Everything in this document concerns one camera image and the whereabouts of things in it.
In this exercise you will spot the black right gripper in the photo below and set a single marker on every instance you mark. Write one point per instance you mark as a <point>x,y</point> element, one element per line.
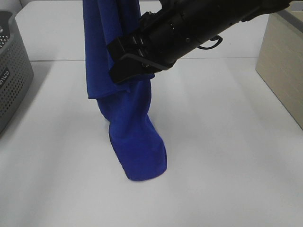
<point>163,38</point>

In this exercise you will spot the blue microfibre towel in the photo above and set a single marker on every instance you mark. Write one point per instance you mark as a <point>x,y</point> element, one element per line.
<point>136,143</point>

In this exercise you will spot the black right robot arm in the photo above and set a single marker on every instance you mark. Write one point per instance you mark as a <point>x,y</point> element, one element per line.
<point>219,15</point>

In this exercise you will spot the grey perforated plastic basket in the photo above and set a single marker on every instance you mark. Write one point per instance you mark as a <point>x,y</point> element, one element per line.
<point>16,73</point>

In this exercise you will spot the beige wooden box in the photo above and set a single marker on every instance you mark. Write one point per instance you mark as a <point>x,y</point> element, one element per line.
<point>280,61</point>

